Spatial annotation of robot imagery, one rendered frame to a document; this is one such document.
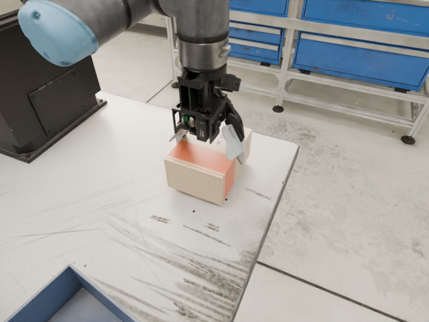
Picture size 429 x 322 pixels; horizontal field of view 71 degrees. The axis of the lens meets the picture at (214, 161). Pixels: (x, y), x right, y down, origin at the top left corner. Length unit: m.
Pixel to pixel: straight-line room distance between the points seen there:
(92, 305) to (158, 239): 0.14
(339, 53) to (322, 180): 0.74
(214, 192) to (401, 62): 1.57
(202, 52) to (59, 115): 0.47
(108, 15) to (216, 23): 0.13
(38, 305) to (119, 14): 0.40
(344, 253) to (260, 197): 0.89
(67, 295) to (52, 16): 0.38
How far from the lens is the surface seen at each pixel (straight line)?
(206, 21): 0.42
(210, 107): 0.49
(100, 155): 0.75
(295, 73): 2.02
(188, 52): 0.45
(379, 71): 1.99
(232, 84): 0.56
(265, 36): 2.01
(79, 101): 0.86
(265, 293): 1.28
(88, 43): 0.41
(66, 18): 0.39
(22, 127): 0.77
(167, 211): 0.59
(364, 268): 1.45
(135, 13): 0.45
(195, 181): 0.56
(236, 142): 0.55
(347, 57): 1.96
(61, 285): 0.51
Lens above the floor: 1.16
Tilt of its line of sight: 43 degrees down
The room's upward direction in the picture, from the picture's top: straight up
